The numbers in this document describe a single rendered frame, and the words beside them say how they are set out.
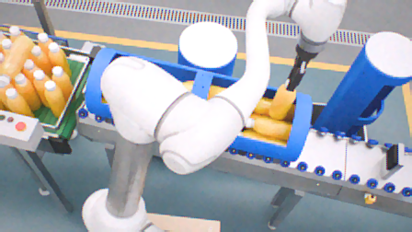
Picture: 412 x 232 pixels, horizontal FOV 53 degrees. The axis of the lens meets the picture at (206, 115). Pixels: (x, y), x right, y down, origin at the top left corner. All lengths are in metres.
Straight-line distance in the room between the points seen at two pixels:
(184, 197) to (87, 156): 0.70
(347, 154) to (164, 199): 1.24
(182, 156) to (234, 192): 1.92
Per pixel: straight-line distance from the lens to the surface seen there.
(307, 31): 1.26
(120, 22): 3.49
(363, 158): 1.99
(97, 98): 1.68
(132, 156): 1.05
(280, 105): 1.59
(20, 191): 2.87
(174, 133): 0.86
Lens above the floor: 2.56
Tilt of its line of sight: 60 degrees down
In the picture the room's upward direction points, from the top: 9 degrees clockwise
